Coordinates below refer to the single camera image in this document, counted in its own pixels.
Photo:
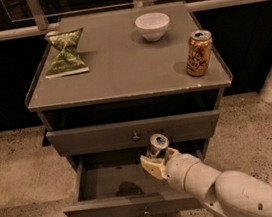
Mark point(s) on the grey open middle drawer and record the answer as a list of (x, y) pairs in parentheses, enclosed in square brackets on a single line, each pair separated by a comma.
[(113, 184)]

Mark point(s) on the grey top drawer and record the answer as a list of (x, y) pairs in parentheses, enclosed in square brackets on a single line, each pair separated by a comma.
[(133, 134)]

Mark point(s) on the gold soda can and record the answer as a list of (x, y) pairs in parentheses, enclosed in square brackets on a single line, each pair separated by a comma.
[(200, 47)]

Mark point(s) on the silver blue redbull can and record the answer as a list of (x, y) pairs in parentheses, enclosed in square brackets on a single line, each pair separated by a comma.
[(158, 146)]

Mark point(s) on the grey drawer cabinet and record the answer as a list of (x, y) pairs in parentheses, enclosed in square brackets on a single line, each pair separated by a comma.
[(129, 78)]

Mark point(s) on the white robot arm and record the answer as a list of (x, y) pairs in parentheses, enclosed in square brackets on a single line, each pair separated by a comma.
[(223, 194)]

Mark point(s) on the green chip bag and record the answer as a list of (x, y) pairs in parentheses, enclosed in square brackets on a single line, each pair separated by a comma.
[(67, 61)]

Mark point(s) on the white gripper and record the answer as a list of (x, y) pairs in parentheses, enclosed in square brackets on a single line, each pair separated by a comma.
[(178, 168)]

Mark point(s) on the white ceramic bowl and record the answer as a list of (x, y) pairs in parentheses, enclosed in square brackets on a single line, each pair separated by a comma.
[(152, 26)]

